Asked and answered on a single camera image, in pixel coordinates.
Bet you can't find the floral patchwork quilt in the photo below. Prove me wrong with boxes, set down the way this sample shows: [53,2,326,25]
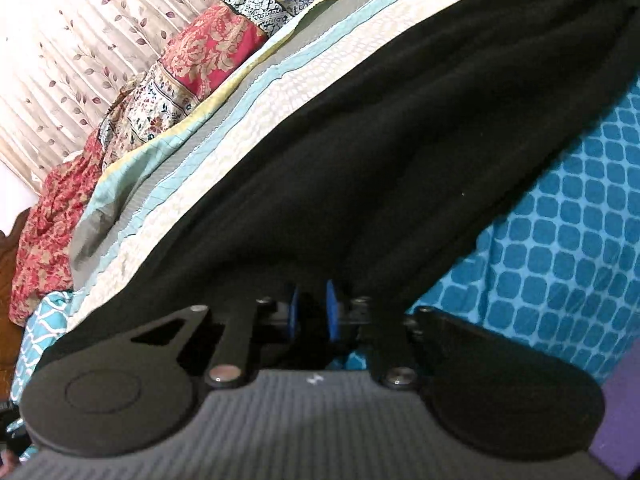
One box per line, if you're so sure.
[10,0,362,326]

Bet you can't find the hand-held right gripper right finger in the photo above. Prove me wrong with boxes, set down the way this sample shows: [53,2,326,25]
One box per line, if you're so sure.
[325,280,441,389]

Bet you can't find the patterned teal beige bedsheet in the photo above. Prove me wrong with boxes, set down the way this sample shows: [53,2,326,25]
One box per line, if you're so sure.
[65,0,640,381]

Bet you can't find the leaf print curtain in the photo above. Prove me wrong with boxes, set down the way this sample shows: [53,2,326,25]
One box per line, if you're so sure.
[0,0,253,196]

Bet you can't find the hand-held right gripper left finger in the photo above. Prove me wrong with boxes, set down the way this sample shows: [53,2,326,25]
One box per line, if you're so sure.
[131,285,301,389]

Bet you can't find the carved wooden headboard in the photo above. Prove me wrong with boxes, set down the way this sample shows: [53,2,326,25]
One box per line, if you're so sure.
[0,207,46,401]

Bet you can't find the teal wavy pattern pillow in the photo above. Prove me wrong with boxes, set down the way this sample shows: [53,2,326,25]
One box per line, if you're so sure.
[12,290,76,403]

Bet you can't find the black pants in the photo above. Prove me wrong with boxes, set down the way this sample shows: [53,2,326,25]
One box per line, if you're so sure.
[42,0,640,376]

